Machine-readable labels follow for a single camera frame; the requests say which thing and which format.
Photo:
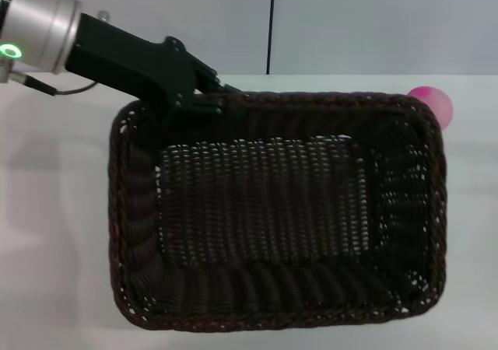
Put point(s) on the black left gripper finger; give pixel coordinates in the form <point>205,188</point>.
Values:
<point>229,89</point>
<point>210,104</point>

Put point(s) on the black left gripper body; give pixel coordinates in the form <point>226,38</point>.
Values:
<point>136,66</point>

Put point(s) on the black woven plastic basket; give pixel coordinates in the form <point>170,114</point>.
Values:
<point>264,210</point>

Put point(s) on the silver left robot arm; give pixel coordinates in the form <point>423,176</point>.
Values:
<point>39,27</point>

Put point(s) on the pink peach toy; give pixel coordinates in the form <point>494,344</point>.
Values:
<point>437,103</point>

